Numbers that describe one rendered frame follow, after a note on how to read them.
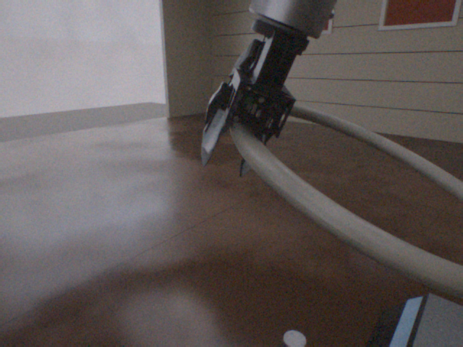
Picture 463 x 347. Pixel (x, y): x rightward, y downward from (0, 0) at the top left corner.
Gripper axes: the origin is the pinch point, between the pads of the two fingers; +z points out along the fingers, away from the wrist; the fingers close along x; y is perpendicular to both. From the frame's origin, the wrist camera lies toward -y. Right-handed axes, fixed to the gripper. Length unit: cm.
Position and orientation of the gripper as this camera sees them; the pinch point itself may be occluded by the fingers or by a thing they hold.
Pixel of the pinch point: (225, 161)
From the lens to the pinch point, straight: 48.3
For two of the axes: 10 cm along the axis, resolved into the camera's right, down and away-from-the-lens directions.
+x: 9.4, 2.6, 2.2
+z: -3.4, 8.2, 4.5
